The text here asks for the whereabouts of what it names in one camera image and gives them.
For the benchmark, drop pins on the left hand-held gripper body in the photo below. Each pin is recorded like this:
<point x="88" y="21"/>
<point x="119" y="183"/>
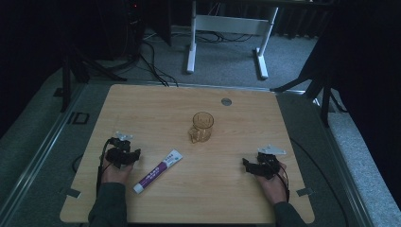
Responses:
<point x="119" y="155"/>

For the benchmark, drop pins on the metal floor rail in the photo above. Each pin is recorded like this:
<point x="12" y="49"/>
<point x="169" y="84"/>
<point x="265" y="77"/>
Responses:
<point x="34" y="160"/>
<point x="343" y="167"/>

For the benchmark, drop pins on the dark computer tower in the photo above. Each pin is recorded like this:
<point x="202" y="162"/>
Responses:
<point x="135" y="28"/>

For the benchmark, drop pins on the person's left hand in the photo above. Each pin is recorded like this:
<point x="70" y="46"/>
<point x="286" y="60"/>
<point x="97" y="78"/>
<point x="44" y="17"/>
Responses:
<point x="116" y="174"/>

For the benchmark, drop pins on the white desk frame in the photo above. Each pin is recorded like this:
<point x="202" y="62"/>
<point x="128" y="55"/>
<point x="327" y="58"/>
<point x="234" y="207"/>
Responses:
<point x="231" y="24"/>

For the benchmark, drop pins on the grey round table grommet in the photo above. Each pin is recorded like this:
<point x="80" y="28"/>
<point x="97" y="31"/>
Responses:
<point x="226" y="101"/>

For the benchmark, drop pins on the amber transparent cup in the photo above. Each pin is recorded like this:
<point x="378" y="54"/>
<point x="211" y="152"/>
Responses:
<point x="201" y="127"/>

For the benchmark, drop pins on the grey tape strip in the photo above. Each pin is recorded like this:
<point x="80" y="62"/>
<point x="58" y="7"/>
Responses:
<point x="305" y="191"/>
<point x="71" y="192"/>

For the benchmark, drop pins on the black tripod stand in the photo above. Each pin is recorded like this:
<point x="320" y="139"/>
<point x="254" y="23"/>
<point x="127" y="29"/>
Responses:
<point x="66" y="82"/>
<point x="324" y="94"/>

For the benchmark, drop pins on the person's right hand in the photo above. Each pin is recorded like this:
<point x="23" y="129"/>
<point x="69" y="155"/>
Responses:
<point x="273" y="189"/>

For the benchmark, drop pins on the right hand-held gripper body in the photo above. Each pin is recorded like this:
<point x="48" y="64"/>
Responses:
<point x="268" y="164"/>

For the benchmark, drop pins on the white purple toothpaste tube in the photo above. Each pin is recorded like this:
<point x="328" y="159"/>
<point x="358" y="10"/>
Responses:
<point x="157" y="171"/>

